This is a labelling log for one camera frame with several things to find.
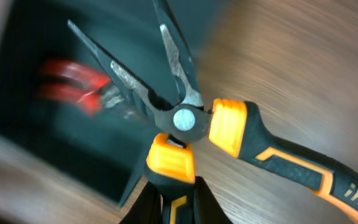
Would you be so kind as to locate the orange black needle nose pliers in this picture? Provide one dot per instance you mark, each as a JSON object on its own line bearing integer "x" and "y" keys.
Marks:
{"x": 236, "y": 127}

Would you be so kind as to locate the red handled pruning shears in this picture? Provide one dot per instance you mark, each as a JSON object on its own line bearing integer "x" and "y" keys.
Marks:
{"x": 85, "y": 88}

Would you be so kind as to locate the dark green open box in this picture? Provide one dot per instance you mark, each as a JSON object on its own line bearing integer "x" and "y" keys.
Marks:
{"x": 58, "y": 105}

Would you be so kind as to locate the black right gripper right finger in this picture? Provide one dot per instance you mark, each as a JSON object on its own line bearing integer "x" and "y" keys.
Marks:
{"x": 205, "y": 206}

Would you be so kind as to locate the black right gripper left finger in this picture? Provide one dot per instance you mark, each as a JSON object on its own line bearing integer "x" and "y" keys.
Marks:
{"x": 146, "y": 209}

